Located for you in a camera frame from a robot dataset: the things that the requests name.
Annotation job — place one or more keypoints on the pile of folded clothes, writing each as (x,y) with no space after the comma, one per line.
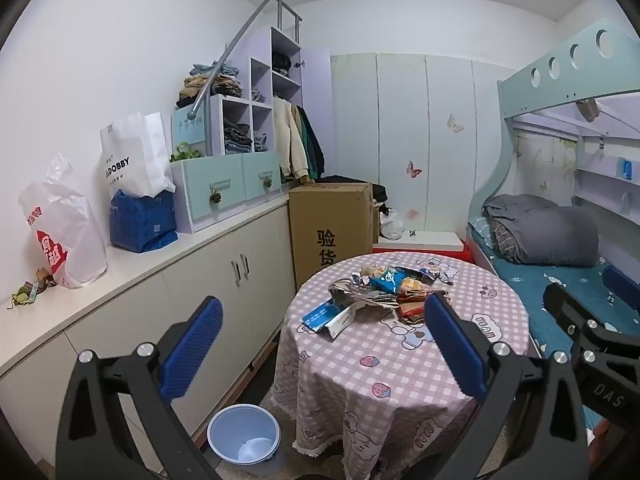
(210,85)

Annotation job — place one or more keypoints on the white paper bag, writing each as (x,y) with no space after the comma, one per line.
(135,155)

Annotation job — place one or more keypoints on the teal bed sheet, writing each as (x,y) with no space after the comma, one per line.
(525,285)

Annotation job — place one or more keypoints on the cream hanging jacket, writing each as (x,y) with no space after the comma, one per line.
(290,140)

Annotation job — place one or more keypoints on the cream butterfly sticker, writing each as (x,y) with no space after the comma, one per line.
(454,123)

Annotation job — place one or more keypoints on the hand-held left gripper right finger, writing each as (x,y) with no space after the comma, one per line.
(455,350)

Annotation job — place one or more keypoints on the blue snack packet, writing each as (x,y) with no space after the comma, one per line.
(390,280)

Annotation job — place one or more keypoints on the tall cardboard box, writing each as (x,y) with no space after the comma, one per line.
(325,220)

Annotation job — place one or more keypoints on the brown paper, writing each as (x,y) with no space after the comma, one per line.
(350,294)

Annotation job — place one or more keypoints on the folded jeans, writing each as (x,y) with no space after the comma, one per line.
(240,137)

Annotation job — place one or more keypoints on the white wardrobe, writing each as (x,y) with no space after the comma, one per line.
(400,125)

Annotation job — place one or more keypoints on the pinecone drawer ornament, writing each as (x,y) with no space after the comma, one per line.
(216,198)
(268,183)

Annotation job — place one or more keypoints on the dark green hanging jacket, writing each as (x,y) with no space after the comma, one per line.
(312,145)

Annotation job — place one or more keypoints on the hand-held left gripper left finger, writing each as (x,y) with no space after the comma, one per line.
(192,345)

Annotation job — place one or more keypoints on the blue and white carton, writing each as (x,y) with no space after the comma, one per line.
(325,317)

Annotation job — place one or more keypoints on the long white low cabinet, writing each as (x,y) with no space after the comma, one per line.
(150,290)

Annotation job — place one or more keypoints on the blue plastic waste bin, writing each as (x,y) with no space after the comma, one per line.
(235,430)

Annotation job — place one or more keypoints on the red and white box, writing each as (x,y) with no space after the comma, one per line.
(420,241)

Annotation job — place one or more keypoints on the mint green drawer unit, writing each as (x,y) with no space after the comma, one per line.
(195,200)

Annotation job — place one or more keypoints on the small blue item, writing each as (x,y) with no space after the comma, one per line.
(627,169)

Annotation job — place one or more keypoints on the small white plastic bag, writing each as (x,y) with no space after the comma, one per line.
(391,225)

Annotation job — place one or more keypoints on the white plastic bag red print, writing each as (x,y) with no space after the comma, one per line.
(65,225)

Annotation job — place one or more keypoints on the round table pink checked tablecloth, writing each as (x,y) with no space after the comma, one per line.
(380,360)

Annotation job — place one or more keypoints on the mint green bunk bed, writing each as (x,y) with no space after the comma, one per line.
(550,90)

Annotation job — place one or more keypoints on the dark folded clothes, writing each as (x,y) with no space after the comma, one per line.
(281,64)

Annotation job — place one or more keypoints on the pink butterfly sticker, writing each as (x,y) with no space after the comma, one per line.
(413,169)

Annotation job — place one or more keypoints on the pale blue box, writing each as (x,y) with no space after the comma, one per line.
(190,130)

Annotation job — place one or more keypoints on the dark brown snack wrapper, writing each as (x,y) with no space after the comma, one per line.
(412,310)

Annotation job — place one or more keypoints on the silver foil wrapper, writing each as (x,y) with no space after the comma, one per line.
(360,277)

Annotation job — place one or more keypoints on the blue woven bag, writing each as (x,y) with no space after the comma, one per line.
(142,222)

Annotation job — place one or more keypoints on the black clothing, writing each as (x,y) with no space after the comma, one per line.
(377,192)

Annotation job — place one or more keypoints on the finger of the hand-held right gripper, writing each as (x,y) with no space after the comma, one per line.
(565,305)
(620,280)

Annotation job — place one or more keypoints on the small wrappers on cabinet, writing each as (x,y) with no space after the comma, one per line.
(30,290)

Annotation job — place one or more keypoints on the grey duvet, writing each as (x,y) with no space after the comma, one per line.
(545,230)

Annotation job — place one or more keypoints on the green artificial vine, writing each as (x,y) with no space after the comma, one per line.
(185,152)

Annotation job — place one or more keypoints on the lilac white shelf unit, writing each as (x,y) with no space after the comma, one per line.
(260,80)

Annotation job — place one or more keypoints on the grey metal handrail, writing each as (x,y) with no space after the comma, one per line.
(235,45)

